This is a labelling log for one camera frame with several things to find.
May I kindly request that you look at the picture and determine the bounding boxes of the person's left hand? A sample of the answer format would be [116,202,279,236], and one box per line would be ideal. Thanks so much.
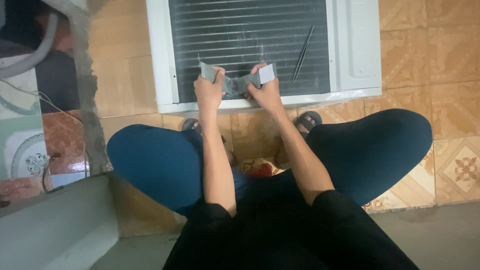
[193,66,227,115]

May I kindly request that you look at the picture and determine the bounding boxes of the person's right hand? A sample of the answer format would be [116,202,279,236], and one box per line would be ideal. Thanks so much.
[245,62,286,117]

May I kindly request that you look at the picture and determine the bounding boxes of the grey strip with white end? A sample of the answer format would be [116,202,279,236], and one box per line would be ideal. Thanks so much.
[200,61,278,97]

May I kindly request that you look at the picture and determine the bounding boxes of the metal tweezers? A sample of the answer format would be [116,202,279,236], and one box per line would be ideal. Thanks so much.
[291,25,315,85]

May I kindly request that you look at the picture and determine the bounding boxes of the black sandal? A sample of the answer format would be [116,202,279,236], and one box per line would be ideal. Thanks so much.
[294,110,323,140]
[181,117,203,136]

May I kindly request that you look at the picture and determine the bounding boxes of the white air conditioner unit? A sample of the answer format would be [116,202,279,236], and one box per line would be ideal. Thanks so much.
[145,0,383,115]

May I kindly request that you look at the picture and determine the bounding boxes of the person's blue trousers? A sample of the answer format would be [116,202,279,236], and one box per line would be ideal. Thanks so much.
[106,108,434,217]

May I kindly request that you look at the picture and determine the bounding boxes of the person's black shirt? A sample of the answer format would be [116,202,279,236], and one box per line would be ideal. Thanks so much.
[162,188,421,270]

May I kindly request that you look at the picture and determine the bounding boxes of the thin white cable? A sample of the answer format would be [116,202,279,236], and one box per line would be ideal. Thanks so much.
[0,78,84,125]

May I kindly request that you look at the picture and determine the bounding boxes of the grey corrugated hose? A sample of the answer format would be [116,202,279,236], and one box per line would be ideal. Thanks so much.
[0,13,59,80]

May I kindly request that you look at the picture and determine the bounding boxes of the thin black cable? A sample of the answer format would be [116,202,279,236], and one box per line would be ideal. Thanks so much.
[41,152,62,194]

